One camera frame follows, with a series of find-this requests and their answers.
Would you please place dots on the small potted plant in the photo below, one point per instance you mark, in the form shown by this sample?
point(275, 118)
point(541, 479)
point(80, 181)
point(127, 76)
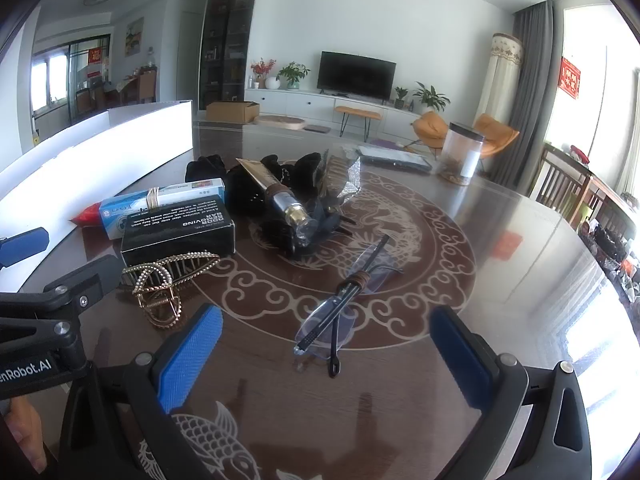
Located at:
point(401, 95)

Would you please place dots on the wooden side cabinet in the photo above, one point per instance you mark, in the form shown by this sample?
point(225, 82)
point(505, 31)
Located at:
point(147, 85)

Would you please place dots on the red window decoration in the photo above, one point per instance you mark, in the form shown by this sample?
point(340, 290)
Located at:
point(570, 77)

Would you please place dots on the black television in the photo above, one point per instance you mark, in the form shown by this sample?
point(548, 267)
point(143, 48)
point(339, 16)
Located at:
point(356, 75)

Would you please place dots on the green potted plant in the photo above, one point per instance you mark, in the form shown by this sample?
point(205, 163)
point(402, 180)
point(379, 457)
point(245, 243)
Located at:
point(294, 74)

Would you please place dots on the dark brown patterned wooden desktop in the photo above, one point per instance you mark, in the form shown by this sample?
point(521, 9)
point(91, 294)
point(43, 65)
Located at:
point(500, 285)

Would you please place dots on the white round vase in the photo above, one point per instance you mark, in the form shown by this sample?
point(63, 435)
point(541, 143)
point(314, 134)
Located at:
point(272, 82)

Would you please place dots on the clear jar with black lid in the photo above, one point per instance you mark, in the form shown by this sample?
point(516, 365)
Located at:
point(460, 155)

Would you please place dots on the white backdrop board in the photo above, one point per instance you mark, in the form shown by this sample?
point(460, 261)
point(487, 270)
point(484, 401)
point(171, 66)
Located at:
point(75, 160)

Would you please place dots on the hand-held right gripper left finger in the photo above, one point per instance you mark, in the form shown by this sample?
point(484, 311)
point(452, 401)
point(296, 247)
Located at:
point(190, 355)

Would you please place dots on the tan rubber band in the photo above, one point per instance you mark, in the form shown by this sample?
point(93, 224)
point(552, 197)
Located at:
point(153, 197)

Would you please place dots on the black cardboard box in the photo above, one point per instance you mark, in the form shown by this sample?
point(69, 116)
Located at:
point(180, 235)

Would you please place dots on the framed wall painting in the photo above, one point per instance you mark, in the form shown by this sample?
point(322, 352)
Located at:
point(134, 36)

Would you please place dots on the white television cabinet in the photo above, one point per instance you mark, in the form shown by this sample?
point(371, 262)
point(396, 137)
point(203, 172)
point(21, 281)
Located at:
point(300, 102)

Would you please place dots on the blue and white medicine box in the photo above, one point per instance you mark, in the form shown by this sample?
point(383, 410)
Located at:
point(120, 215)

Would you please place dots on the dark display shelf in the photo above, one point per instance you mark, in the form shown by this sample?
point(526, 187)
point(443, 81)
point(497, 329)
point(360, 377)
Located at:
point(230, 35)

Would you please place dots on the cream covered standing air conditioner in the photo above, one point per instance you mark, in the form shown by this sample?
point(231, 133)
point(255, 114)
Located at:
point(500, 75)

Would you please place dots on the clear glasses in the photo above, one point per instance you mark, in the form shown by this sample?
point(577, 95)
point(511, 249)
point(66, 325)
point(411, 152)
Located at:
point(345, 292)

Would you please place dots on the black beaded hair bow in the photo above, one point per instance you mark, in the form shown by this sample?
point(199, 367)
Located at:
point(250, 190)

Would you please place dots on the person's left hand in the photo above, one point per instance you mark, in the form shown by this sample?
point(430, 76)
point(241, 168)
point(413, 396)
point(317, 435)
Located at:
point(20, 427)

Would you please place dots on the red snack packet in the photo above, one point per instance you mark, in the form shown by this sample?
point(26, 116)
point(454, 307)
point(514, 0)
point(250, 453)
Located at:
point(89, 216)

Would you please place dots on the leafy potted plant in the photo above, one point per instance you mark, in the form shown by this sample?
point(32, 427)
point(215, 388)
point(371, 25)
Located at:
point(430, 96)

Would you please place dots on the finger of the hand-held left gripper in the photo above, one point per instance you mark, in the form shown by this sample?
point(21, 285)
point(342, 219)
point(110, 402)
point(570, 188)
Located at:
point(95, 272)
point(22, 252)

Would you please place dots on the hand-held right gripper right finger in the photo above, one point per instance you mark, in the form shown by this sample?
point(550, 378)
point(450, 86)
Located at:
point(460, 355)

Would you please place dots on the orange bench with black legs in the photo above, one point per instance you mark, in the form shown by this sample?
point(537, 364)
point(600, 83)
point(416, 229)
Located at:
point(357, 110)

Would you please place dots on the orange lounge chair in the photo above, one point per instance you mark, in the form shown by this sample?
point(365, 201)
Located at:
point(431, 130)
point(497, 135)

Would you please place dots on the red flower arrangement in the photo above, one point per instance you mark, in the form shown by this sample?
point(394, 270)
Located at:
point(261, 67)

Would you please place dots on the sheer white curtain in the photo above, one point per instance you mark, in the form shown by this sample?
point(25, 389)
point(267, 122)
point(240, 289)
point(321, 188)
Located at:
point(629, 135)

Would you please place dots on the round beige floor cushion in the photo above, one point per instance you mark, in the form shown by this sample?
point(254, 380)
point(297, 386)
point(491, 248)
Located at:
point(279, 122)

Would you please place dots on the red door sign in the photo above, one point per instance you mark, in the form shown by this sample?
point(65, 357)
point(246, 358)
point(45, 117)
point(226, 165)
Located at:
point(95, 56)

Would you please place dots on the black velvet hair bow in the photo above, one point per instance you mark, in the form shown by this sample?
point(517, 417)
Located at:
point(307, 165)

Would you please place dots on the wooden slatted chair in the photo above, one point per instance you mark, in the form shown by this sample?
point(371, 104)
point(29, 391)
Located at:
point(607, 210)
point(555, 170)

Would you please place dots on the grey curtain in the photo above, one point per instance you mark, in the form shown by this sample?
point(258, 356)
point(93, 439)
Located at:
point(532, 85)

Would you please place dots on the gold pearl hair claw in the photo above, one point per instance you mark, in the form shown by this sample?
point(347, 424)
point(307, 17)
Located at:
point(190, 262)

